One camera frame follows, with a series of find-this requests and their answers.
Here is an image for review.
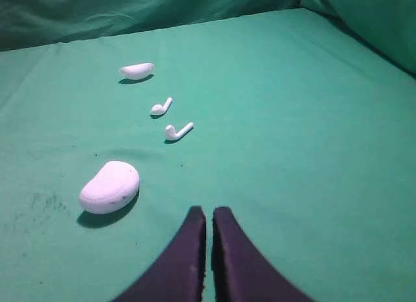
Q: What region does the white earphone case body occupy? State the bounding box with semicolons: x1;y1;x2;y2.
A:
79;161;140;214

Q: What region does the white earbud far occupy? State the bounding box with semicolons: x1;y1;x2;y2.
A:
150;97;173;116

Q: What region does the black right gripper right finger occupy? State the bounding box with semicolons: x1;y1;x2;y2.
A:
211;207;312;301

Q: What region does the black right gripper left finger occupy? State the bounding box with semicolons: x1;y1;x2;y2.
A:
114;206;207;302

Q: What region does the white earbud near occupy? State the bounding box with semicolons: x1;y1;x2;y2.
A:
164;122;194;142

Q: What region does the white earbud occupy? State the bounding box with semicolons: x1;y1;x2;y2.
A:
164;122;194;142
150;97;173;116

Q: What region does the green cloth backdrop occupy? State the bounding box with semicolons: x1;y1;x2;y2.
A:
0;0;416;79

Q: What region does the white earphone case lid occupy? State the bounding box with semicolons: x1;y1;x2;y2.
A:
119;63;155;81

